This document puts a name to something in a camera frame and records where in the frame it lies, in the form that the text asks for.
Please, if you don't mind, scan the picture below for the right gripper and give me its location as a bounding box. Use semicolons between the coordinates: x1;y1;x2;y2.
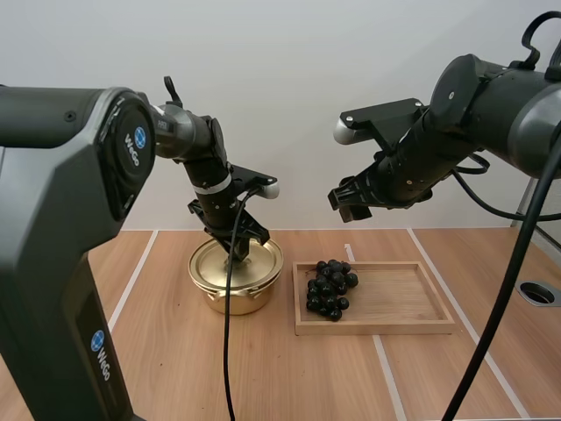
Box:
327;126;455;224

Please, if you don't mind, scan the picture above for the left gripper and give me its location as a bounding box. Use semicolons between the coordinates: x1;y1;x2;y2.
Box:
188;177;270;265

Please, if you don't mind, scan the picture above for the gold lid with black knob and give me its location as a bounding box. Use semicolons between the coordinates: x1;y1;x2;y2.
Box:
188;239;283;293

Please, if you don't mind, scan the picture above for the bunch of dark toy grapes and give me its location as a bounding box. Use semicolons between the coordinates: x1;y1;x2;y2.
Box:
305;259;360;321

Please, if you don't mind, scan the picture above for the shallow wooden tray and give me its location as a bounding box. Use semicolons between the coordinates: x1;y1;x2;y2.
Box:
293;260;458;337

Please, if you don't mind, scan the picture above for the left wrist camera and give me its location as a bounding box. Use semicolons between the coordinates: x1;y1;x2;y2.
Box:
226;164;281;202

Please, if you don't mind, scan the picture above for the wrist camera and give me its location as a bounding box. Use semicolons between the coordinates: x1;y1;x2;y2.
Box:
333;97;426;153
226;164;281;202

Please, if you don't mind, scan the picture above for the gold pot with two handles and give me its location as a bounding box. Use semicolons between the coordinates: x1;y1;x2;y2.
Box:
188;239;284;317

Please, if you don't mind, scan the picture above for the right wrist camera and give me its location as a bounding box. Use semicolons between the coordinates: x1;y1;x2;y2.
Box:
333;97;426;153

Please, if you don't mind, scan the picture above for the black cable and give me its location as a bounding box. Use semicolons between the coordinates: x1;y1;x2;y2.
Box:
511;10;561;82
162;75;185;109
441;146;561;421
223;187;259;421
451;153;561;223

